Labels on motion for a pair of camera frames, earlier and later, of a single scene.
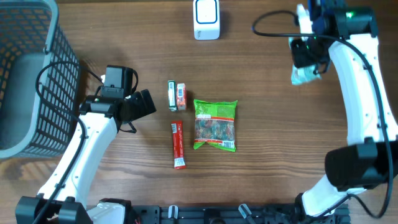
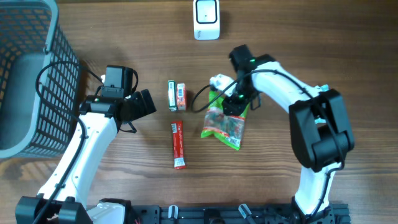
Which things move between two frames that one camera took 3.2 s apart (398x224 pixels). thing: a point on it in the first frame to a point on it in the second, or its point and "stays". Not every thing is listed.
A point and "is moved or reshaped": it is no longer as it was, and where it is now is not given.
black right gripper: [299, 59] to [237, 108]
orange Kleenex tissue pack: [181, 96] stays
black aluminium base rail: [232, 214] stays
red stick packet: [178, 138] stays
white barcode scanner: [206, 19] stays
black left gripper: [142, 109] stays
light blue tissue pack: [303, 74] to [314, 92]
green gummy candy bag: [214, 124] is moved or reshaped
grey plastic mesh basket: [30, 40] stays
